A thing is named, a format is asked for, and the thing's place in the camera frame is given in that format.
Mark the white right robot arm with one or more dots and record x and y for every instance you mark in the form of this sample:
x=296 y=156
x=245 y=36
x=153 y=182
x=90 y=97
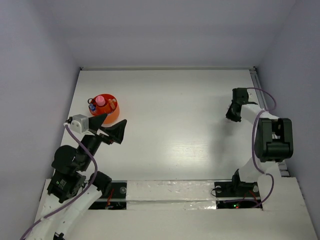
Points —
x=271 y=139

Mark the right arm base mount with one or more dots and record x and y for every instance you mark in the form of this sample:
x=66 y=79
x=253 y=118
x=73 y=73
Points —
x=236 y=194

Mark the orange highlighter pen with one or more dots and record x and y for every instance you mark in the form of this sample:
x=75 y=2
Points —
x=111 y=104

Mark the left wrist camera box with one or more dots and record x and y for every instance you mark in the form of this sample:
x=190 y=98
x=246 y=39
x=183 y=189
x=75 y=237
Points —
x=78 y=123

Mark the pink cap crayon bottle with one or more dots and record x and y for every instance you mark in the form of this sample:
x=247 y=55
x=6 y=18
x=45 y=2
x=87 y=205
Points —
x=100 y=101

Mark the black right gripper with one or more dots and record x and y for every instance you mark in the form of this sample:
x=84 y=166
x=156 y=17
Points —
x=230 y=116

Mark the orange round desk organizer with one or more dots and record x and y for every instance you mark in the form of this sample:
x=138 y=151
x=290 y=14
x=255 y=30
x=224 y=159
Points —
x=111 y=115

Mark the clear glue bottle blue cap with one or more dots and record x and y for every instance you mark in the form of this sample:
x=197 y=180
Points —
x=92 y=107

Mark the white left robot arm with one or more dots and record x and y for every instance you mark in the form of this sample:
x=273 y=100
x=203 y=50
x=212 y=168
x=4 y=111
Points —
x=77 y=185

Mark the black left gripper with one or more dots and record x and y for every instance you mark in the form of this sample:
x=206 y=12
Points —
x=116 y=132

